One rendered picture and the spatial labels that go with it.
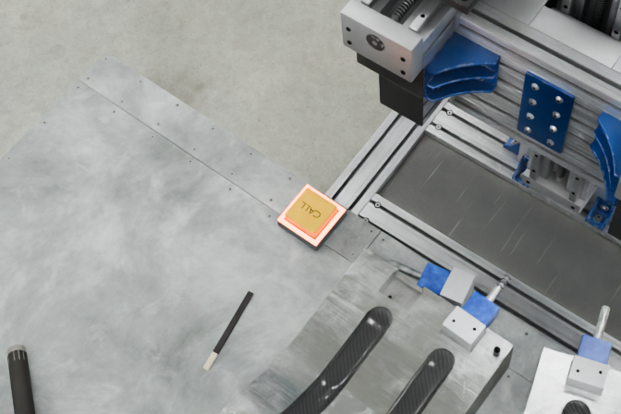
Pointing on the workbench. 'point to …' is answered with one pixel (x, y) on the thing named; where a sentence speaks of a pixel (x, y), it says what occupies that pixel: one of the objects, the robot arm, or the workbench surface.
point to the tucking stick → (227, 331)
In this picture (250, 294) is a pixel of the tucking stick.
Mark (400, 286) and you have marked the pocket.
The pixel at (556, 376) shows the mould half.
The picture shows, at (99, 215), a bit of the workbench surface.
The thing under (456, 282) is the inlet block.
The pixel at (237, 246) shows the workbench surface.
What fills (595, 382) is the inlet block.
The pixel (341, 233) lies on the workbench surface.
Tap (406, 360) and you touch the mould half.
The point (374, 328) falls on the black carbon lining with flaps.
